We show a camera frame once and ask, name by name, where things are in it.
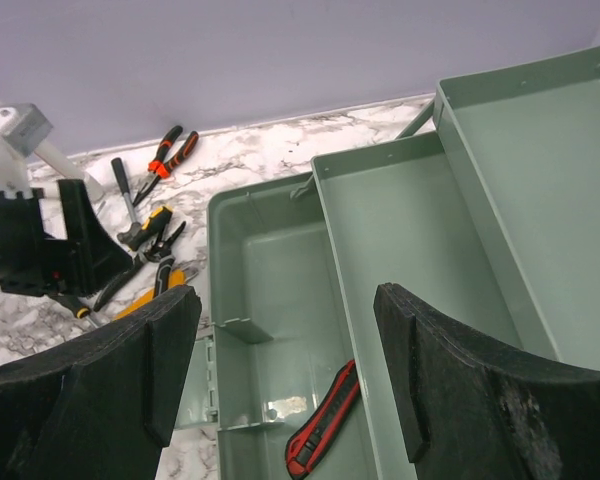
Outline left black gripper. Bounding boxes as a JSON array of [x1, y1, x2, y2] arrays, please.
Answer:
[[0, 179, 132, 297]]

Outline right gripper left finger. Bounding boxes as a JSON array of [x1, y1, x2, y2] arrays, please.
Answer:
[[0, 285, 202, 479]]

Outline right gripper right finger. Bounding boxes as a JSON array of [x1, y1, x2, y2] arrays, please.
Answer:
[[373, 283, 600, 479]]

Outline red black utility knife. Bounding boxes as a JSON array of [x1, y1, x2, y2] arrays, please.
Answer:
[[284, 360, 361, 479]]

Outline yellow black screwdriver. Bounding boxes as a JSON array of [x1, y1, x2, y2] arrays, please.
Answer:
[[49, 295, 101, 328]]

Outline white pvc pipe assembly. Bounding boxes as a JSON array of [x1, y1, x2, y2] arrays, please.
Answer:
[[0, 100, 104, 202]]

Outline yellow black pliers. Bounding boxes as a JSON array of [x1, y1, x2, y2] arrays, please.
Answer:
[[134, 206, 173, 257]]

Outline orange black long-nose pliers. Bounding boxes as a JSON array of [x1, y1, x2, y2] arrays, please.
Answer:
[[132, 125, 199, 207]]

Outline yellow handle tool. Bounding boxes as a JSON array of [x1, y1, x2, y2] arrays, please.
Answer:
[[114, 269, 187, 321]]

